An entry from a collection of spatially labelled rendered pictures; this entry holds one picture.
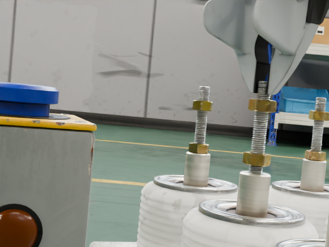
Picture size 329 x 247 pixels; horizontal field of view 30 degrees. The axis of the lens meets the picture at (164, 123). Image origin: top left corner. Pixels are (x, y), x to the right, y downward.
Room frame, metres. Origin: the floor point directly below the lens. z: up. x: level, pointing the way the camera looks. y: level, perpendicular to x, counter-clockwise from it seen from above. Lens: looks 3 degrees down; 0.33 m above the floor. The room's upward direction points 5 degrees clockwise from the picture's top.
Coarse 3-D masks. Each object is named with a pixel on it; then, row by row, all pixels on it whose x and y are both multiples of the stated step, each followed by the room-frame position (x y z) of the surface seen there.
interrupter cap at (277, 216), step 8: (208, 200) 0.45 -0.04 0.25; (216, 200) 0.46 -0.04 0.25; (224, 200) 0.46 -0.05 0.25; (232, 200) 0.47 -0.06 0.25; (200, 208) 0.43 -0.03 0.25; (208, 208) 0.43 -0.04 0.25; (216, 208) 0.43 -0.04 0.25; (224, 208) 0.44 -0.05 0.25; (232, 208) 0.45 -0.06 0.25; (272, 208) 0.45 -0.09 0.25; (280, 208) 0.46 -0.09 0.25; (288, 208) 0.45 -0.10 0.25; (208, 216) 0.41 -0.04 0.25; (216, 216) 0.41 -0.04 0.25; (224, 216) 0.40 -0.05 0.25; (232, 216) 0.40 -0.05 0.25; (240, 216) 0.41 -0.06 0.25; (272, 216) 0.44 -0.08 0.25; (280, 216) 0.43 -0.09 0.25; (288, 216) 0.42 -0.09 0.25; (296, 216) 0.43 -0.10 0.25; (304, 216) 0.43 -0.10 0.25; (248, 224) 0.40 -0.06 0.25; (256, 224) 0.40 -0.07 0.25; (264, 224) 0.40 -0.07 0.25; (272, 224) 0.40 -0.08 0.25; (280, 224) 0.40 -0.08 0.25; (288, 224) 0.40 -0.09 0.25; (296, 224) 0.41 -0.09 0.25
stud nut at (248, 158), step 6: (246, 156) 0.43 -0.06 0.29; (252, 156) 0.43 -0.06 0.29; (258, 156) 0.43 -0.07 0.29; (264, 156) 0.43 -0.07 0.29; (270, 156) 0.43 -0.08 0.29; (246, 162) 0.43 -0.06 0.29; (252, 162) 0.43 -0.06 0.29; (258, 162) 0.43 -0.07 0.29; (264, 162) 0.43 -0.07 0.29; (270, 162) 0.43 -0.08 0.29
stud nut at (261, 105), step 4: (252, 100) 0.43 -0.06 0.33; (256, 100) 0.43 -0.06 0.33; (260, 100) 0.43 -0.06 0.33; (264, 100) 0.43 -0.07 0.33; (268, 100) 0.43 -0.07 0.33; (272, 100) 0.43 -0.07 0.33; (252, 104) 0.43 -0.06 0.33; (256, 104) 0.43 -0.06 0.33; (260, 104) 0.43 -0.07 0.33; (264, 104) 0.43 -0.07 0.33; (268, 104) 0.43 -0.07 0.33; (272, 104) 0.43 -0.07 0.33; (276, 104) 0.43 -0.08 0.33; (248, 108) 0.43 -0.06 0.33; (252, 108) 0.43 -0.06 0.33; (256, 108) 0.43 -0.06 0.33; (260, 108) 0.43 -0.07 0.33; (264, 108) 0.43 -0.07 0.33; (268, 108) 0.43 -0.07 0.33; (272, 108) 0.43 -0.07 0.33; (272, 112) 0.43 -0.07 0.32
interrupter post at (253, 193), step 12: (240, 180) 0.43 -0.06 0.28; (252, 180) 0.42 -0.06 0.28; (264, 180) 0.42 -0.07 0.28; (240, 192) 0.43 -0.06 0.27; (252, 192) 0.42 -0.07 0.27; (264, 192) 0.43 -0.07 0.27; (240, 204) 0.43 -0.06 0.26; (252, 204) 0.42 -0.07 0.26; (264, 204) 0.43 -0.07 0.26; (252, 216) 0.42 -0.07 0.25; (264, 216) 0.43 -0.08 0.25
